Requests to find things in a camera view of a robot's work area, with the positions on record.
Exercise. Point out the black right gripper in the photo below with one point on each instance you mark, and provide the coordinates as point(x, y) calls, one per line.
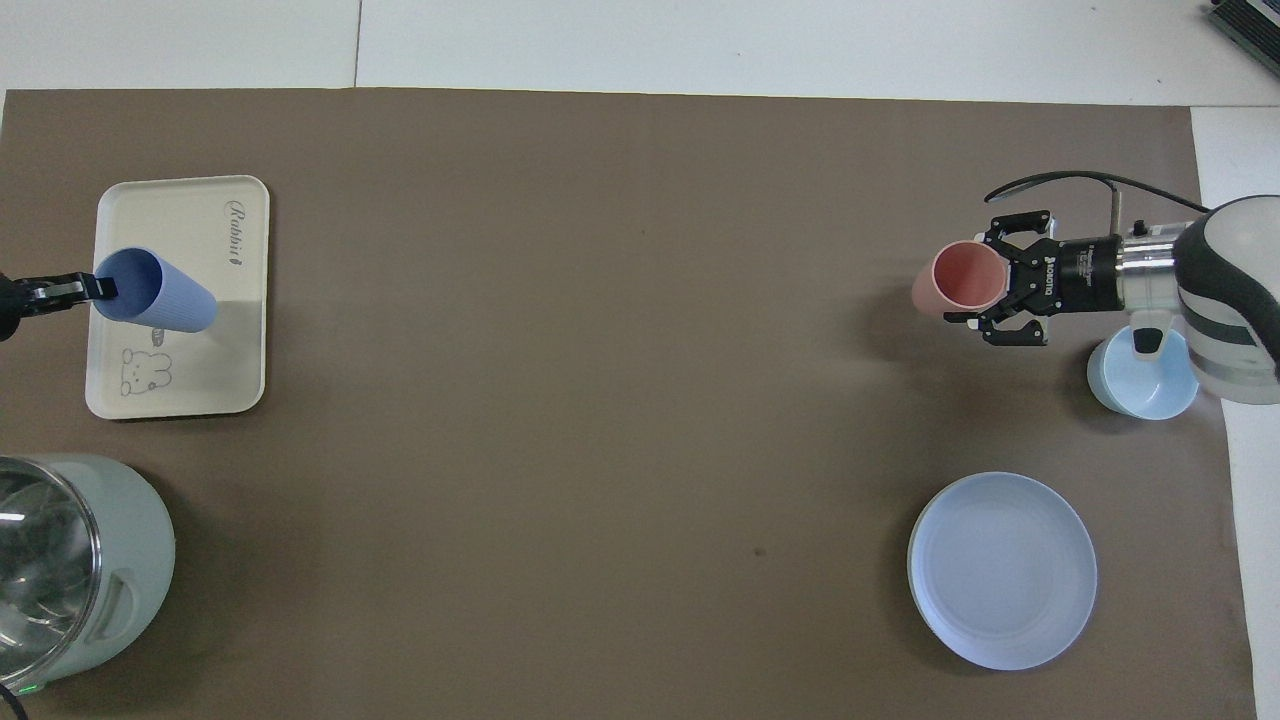
point(1080, 275)

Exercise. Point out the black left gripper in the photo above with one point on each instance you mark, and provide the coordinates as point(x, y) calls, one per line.
point(8, 305)

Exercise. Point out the pink cup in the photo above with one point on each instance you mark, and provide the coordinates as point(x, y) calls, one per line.
point(965, 275)

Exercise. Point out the periwinkle blue cup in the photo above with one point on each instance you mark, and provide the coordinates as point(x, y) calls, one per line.
point(170, 295)

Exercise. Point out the cream rabbit print tray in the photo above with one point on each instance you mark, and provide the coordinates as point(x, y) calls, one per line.
point(200, 390)

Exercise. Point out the light blue bowl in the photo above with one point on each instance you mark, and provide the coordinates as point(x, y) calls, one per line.
point(1140, 385)

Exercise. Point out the glass pot lid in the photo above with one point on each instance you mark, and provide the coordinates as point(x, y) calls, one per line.
point(40, 560)

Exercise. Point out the pale green cooking pot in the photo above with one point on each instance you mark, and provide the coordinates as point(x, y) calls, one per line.
point(140, 560)

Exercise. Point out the periwinkle blue plate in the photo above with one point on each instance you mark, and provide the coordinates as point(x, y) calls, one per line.
point(1000, 570)

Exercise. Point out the dark grey device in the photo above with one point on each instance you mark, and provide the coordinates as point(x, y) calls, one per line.
point(1255, 25)

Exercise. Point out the brown table mat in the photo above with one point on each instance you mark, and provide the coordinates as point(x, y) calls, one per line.
point(600, 400)

